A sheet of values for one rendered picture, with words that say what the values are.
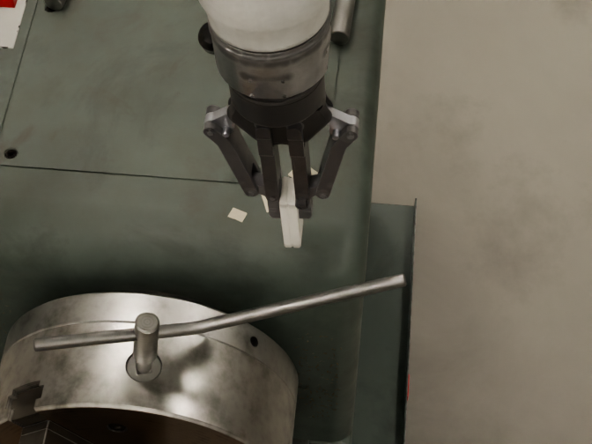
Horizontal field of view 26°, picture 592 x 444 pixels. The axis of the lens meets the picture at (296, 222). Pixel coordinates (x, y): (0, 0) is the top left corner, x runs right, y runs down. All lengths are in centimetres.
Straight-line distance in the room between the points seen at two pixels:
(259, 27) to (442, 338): 182
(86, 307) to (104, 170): 15
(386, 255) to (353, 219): 83
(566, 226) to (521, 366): 37
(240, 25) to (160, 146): 46
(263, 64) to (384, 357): 114
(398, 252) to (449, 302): 61
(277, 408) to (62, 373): 22
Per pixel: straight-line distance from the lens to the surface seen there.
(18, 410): 127
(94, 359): 123
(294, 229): 114
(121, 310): 125
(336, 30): 141
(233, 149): 106
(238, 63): 94
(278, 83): 95
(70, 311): 128
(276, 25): 89
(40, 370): 126
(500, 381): 263
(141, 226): 129
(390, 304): 206
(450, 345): 266
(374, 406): 197
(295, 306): 116
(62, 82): 141
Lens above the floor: 231
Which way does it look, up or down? 56 degrees down
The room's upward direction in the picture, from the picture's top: straight up
